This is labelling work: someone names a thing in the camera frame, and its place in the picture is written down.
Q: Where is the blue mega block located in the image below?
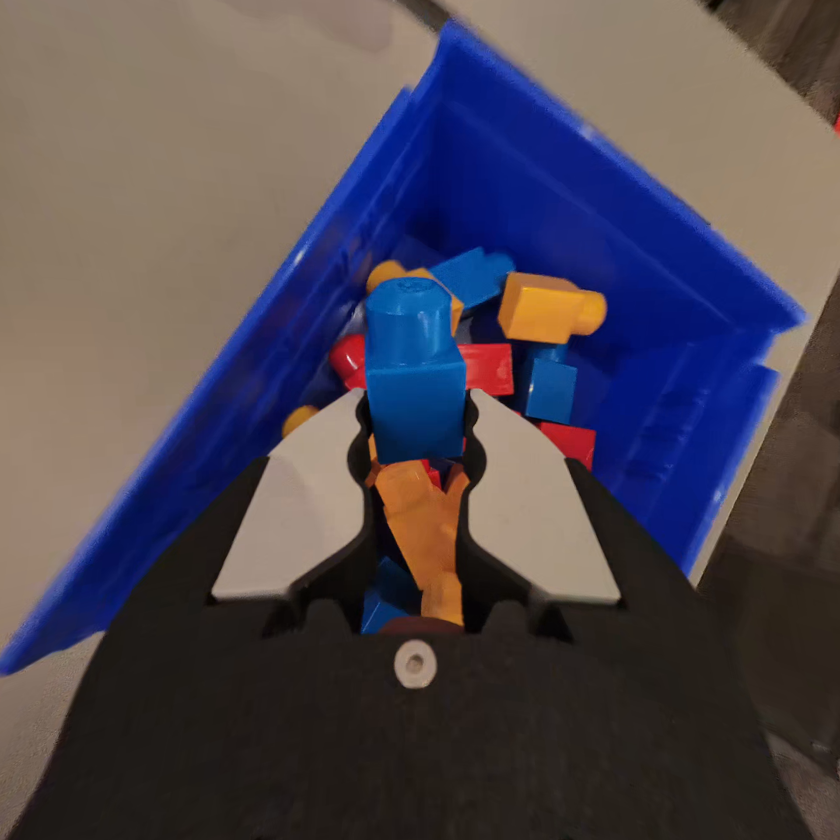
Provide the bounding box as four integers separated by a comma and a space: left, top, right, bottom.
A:
363, 277, 468, 465

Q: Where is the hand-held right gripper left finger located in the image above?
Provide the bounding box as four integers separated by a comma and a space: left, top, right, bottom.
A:
210, 388, 378, 636

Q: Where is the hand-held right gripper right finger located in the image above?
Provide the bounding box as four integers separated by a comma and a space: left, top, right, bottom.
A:
456, 388, 623, 634

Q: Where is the pile of blocks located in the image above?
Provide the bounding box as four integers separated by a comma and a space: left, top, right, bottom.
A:
282, 246, 608, 634

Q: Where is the blue plastic bin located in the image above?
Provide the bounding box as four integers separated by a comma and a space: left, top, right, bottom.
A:
0, 18, 808, 677

